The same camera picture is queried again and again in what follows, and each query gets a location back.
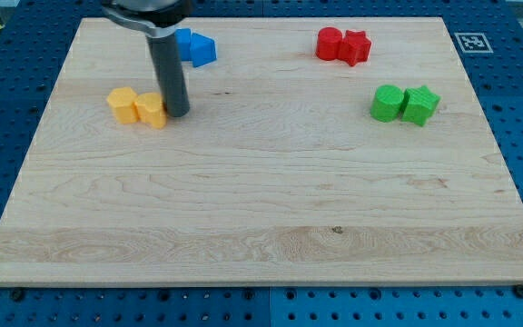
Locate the red cylinder block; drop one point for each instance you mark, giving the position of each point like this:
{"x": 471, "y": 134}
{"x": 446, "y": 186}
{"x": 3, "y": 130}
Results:
{"x": 328, "y": 43}

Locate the green cylinder block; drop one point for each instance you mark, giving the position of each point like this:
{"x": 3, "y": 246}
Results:
{"x": 386, "y": 103}

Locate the white fiducial marker tag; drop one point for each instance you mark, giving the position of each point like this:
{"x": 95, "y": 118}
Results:
{"x": 473, "y": 43}

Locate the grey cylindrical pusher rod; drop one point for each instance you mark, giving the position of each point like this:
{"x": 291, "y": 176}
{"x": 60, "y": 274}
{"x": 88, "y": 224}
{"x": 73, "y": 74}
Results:
{"x": 168, "y": 69}

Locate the red star block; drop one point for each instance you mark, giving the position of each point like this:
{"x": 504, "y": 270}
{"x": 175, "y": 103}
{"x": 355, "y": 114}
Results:
{"x": 354, "y": 47}

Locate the yellow heart block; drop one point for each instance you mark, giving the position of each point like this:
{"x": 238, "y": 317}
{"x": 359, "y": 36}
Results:
{"x": 150, "y": 108}

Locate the yellow hexagon block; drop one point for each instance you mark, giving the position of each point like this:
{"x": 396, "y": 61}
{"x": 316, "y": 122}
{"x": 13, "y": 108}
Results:
{"x": 121, "y": 101}

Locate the wooden board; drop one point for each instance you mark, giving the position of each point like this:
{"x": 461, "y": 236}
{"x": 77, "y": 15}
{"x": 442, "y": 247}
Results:
{"x": 278, "y": 175}

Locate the green star block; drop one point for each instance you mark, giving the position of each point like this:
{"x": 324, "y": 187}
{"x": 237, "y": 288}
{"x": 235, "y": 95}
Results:
{"x": 419, "y": 105}

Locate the blue cube block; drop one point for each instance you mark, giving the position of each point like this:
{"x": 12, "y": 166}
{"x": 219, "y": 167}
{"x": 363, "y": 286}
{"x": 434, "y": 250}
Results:
{"x": 184, "y": 39}

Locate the blue triangle block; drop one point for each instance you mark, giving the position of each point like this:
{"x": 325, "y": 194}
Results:
{"x": 202, "y": 50}

